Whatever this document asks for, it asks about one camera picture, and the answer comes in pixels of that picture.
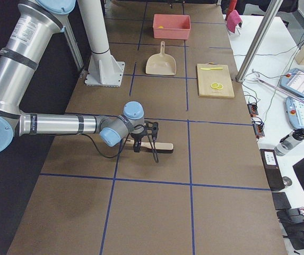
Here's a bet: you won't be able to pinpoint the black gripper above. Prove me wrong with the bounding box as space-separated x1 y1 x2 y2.
131 120 159 152

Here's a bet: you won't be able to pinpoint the wooden hand brush black bristles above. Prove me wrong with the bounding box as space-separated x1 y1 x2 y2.
136 142 173 154

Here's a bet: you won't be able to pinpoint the beige plastic dustpan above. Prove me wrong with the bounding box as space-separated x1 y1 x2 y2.
145 41 177 76

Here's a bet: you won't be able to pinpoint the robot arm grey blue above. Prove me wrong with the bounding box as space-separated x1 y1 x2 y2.
0 1 158 153

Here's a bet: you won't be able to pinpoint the pink plastic bin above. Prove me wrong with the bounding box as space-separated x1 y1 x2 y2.
153 14 191 40

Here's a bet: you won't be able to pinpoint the wooden cutting board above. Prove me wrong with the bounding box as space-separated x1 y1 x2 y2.
197 64 234 98

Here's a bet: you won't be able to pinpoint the toy lemon slice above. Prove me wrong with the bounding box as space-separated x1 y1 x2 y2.
216 84 223 90
211 83 220 89

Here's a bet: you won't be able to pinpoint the yellow plastic toy knife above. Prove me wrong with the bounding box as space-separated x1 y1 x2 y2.
200 67 223 71

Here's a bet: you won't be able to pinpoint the orange connector board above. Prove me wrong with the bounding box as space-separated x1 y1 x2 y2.
252 120 265 139
247 103 258 117

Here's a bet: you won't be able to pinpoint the metal rod with green tip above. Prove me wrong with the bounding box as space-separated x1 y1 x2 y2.
254 71 304 104

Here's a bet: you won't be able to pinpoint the black box with labels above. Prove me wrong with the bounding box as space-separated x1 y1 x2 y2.
259 149 285 191

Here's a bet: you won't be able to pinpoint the magenta cloth on stand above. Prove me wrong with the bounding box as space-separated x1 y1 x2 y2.
226 10 242 33

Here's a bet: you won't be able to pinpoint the clear water bottle black cap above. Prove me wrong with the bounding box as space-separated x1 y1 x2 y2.
274 128 304 156

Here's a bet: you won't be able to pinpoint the far teach pendant tablet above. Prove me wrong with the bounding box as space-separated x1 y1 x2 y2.
280 68 304 98

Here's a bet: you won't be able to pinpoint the white mounting post with base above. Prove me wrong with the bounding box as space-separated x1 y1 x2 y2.
78 0 125 87

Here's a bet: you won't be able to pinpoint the aluminium frame post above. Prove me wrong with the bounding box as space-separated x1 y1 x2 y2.
236 0 283 83

